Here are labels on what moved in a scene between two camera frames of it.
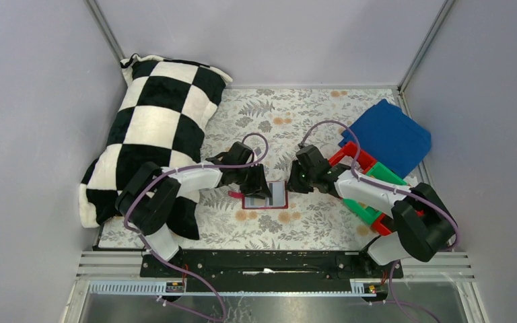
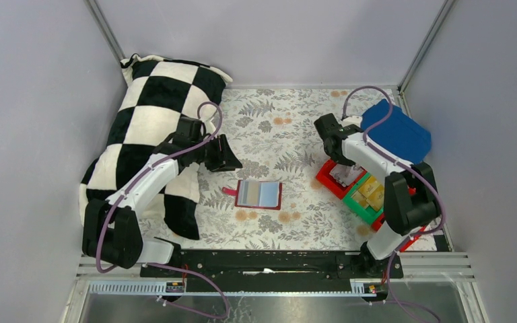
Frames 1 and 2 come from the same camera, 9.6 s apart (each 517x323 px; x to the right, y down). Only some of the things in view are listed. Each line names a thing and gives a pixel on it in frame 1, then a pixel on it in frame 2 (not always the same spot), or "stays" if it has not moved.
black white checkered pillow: x=164 y=108 stays
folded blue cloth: x=391 y=138 stays
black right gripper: x=300 y=180 to x=326 y=135
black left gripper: x=255 y=180 to x=216 y=151
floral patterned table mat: x=279 y=122 stays
